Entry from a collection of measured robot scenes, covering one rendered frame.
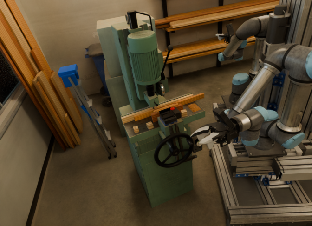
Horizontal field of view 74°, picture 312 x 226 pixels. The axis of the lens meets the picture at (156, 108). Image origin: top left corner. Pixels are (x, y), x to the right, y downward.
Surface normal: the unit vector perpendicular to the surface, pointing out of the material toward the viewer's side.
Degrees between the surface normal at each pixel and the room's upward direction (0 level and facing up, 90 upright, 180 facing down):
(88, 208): 0
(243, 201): 0
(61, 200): 1
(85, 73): 90
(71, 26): 90
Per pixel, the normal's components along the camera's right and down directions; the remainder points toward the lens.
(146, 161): 0.36, 0.49
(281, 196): -0.13, -0.82
